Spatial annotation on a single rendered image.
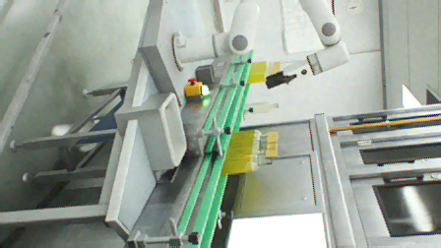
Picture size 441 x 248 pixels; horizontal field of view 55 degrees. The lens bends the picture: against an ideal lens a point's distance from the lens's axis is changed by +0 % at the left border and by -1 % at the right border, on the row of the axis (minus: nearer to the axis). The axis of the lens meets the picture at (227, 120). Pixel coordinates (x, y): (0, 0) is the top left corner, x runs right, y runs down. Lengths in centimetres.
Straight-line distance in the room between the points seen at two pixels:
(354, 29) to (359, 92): 112
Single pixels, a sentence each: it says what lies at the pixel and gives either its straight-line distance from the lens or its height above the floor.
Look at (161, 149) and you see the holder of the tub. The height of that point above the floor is 81.
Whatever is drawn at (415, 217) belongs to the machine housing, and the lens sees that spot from 161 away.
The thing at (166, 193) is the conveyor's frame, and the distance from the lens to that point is 145.
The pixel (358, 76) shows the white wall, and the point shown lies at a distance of 784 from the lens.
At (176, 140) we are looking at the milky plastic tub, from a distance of 160.
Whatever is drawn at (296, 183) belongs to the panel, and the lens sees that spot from 173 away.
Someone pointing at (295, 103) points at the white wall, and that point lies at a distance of 789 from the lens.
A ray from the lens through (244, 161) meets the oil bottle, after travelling 163.
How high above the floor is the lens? 128
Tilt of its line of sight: 10 degrees down
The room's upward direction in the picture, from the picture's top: 83 degrees clockwise
